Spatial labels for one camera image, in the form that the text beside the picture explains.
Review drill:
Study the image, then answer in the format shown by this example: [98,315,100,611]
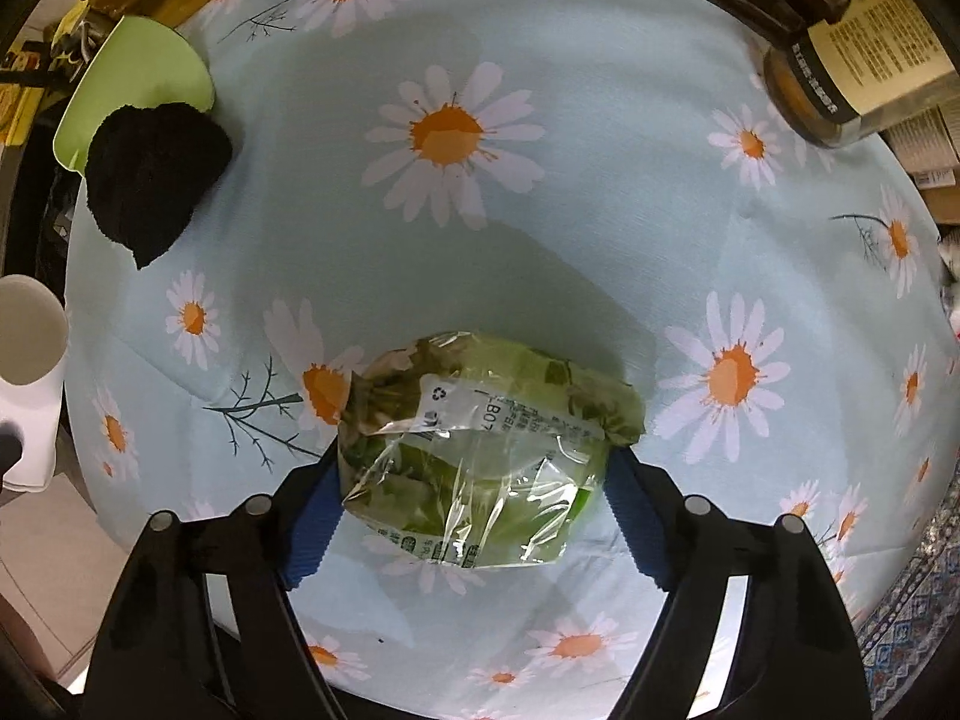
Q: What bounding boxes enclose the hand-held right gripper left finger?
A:
[82,446,357,720]

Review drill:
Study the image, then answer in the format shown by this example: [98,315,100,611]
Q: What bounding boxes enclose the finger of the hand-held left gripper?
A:
[0,421,25,494]

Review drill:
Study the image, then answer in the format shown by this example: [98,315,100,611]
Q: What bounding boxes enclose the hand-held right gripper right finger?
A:
[600,444,875,720]

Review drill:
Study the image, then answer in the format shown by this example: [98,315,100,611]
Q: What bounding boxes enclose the white paper cup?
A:
[0,275,70,494]

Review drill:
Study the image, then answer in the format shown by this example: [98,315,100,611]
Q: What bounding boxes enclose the green plastic wrapper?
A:
[336,330,647,569]

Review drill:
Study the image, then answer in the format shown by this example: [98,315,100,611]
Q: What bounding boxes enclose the daisy print tablecloth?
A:
[56,0,960,698]

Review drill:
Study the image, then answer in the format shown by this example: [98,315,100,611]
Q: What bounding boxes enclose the blue patterned cloth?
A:
[855,517,960,691]

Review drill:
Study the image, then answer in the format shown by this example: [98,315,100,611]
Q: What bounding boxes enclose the black cloth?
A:
[85,105,235,271]

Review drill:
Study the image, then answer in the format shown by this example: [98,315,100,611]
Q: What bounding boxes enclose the light green plastic cup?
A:
[52,15,218,175]

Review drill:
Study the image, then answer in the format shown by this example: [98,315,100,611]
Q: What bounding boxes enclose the brown small jar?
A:
[911,167,960,227]

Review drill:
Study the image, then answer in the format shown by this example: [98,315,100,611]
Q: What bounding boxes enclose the white label small jar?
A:
[879,103,960,170]

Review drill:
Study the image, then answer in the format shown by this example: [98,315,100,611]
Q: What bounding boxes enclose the beige label bottle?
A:
[763,0,960,149]

